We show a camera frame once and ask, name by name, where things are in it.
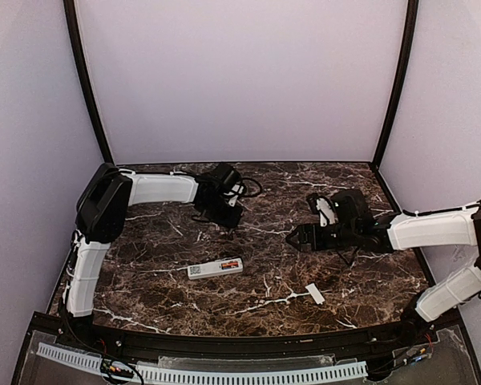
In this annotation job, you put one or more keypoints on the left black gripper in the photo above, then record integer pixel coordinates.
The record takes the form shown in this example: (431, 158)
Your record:
(223, 212)

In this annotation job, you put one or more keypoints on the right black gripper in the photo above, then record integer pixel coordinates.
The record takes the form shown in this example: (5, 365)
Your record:
(313, 237)

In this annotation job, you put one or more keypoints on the white battery cover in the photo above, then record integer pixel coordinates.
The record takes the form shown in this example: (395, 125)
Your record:
(315, 293)

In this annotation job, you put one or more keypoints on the black front rail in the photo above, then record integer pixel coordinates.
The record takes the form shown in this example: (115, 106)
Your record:
(366, 343)

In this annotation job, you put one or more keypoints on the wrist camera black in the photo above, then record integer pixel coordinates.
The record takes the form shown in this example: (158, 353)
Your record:
(324, 208)
(241, 190)

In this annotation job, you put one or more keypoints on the left white slotted cable duct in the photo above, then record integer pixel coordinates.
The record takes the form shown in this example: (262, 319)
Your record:
(76, 359)

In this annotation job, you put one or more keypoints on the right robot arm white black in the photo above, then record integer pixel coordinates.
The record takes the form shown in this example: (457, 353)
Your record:
(345, 220)

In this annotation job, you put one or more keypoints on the small circuit board with wires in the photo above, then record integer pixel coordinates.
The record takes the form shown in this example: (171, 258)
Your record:
(116, 370)

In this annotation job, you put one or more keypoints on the left black frame post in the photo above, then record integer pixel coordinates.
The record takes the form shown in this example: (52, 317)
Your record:
(76, 42)

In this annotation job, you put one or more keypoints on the white slotted cable duct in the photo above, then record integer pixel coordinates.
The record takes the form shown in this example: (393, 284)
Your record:
(320, 375)
(76, 359)

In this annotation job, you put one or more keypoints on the white remote control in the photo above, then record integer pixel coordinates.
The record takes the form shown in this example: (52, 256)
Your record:
(212, 269)

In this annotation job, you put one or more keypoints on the black frame post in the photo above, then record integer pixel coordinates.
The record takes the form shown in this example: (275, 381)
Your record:
(398, 83)
(76, 42)

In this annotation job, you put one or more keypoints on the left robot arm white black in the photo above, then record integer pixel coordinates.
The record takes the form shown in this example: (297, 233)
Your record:
(102, 209)

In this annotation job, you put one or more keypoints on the centre white slotted cable duct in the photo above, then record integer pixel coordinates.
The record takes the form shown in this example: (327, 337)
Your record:
(320, 375)

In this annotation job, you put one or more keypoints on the right circuit board with wires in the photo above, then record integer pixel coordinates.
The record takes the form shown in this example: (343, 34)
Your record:
(413, 356)

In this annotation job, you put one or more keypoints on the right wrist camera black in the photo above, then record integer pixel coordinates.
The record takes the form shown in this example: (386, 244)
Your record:
(324, 208)

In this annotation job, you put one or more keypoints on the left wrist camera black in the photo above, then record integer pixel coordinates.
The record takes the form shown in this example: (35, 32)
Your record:
(241, 190)

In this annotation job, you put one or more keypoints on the right black frame post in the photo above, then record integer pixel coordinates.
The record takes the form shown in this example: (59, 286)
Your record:
(398, 83)

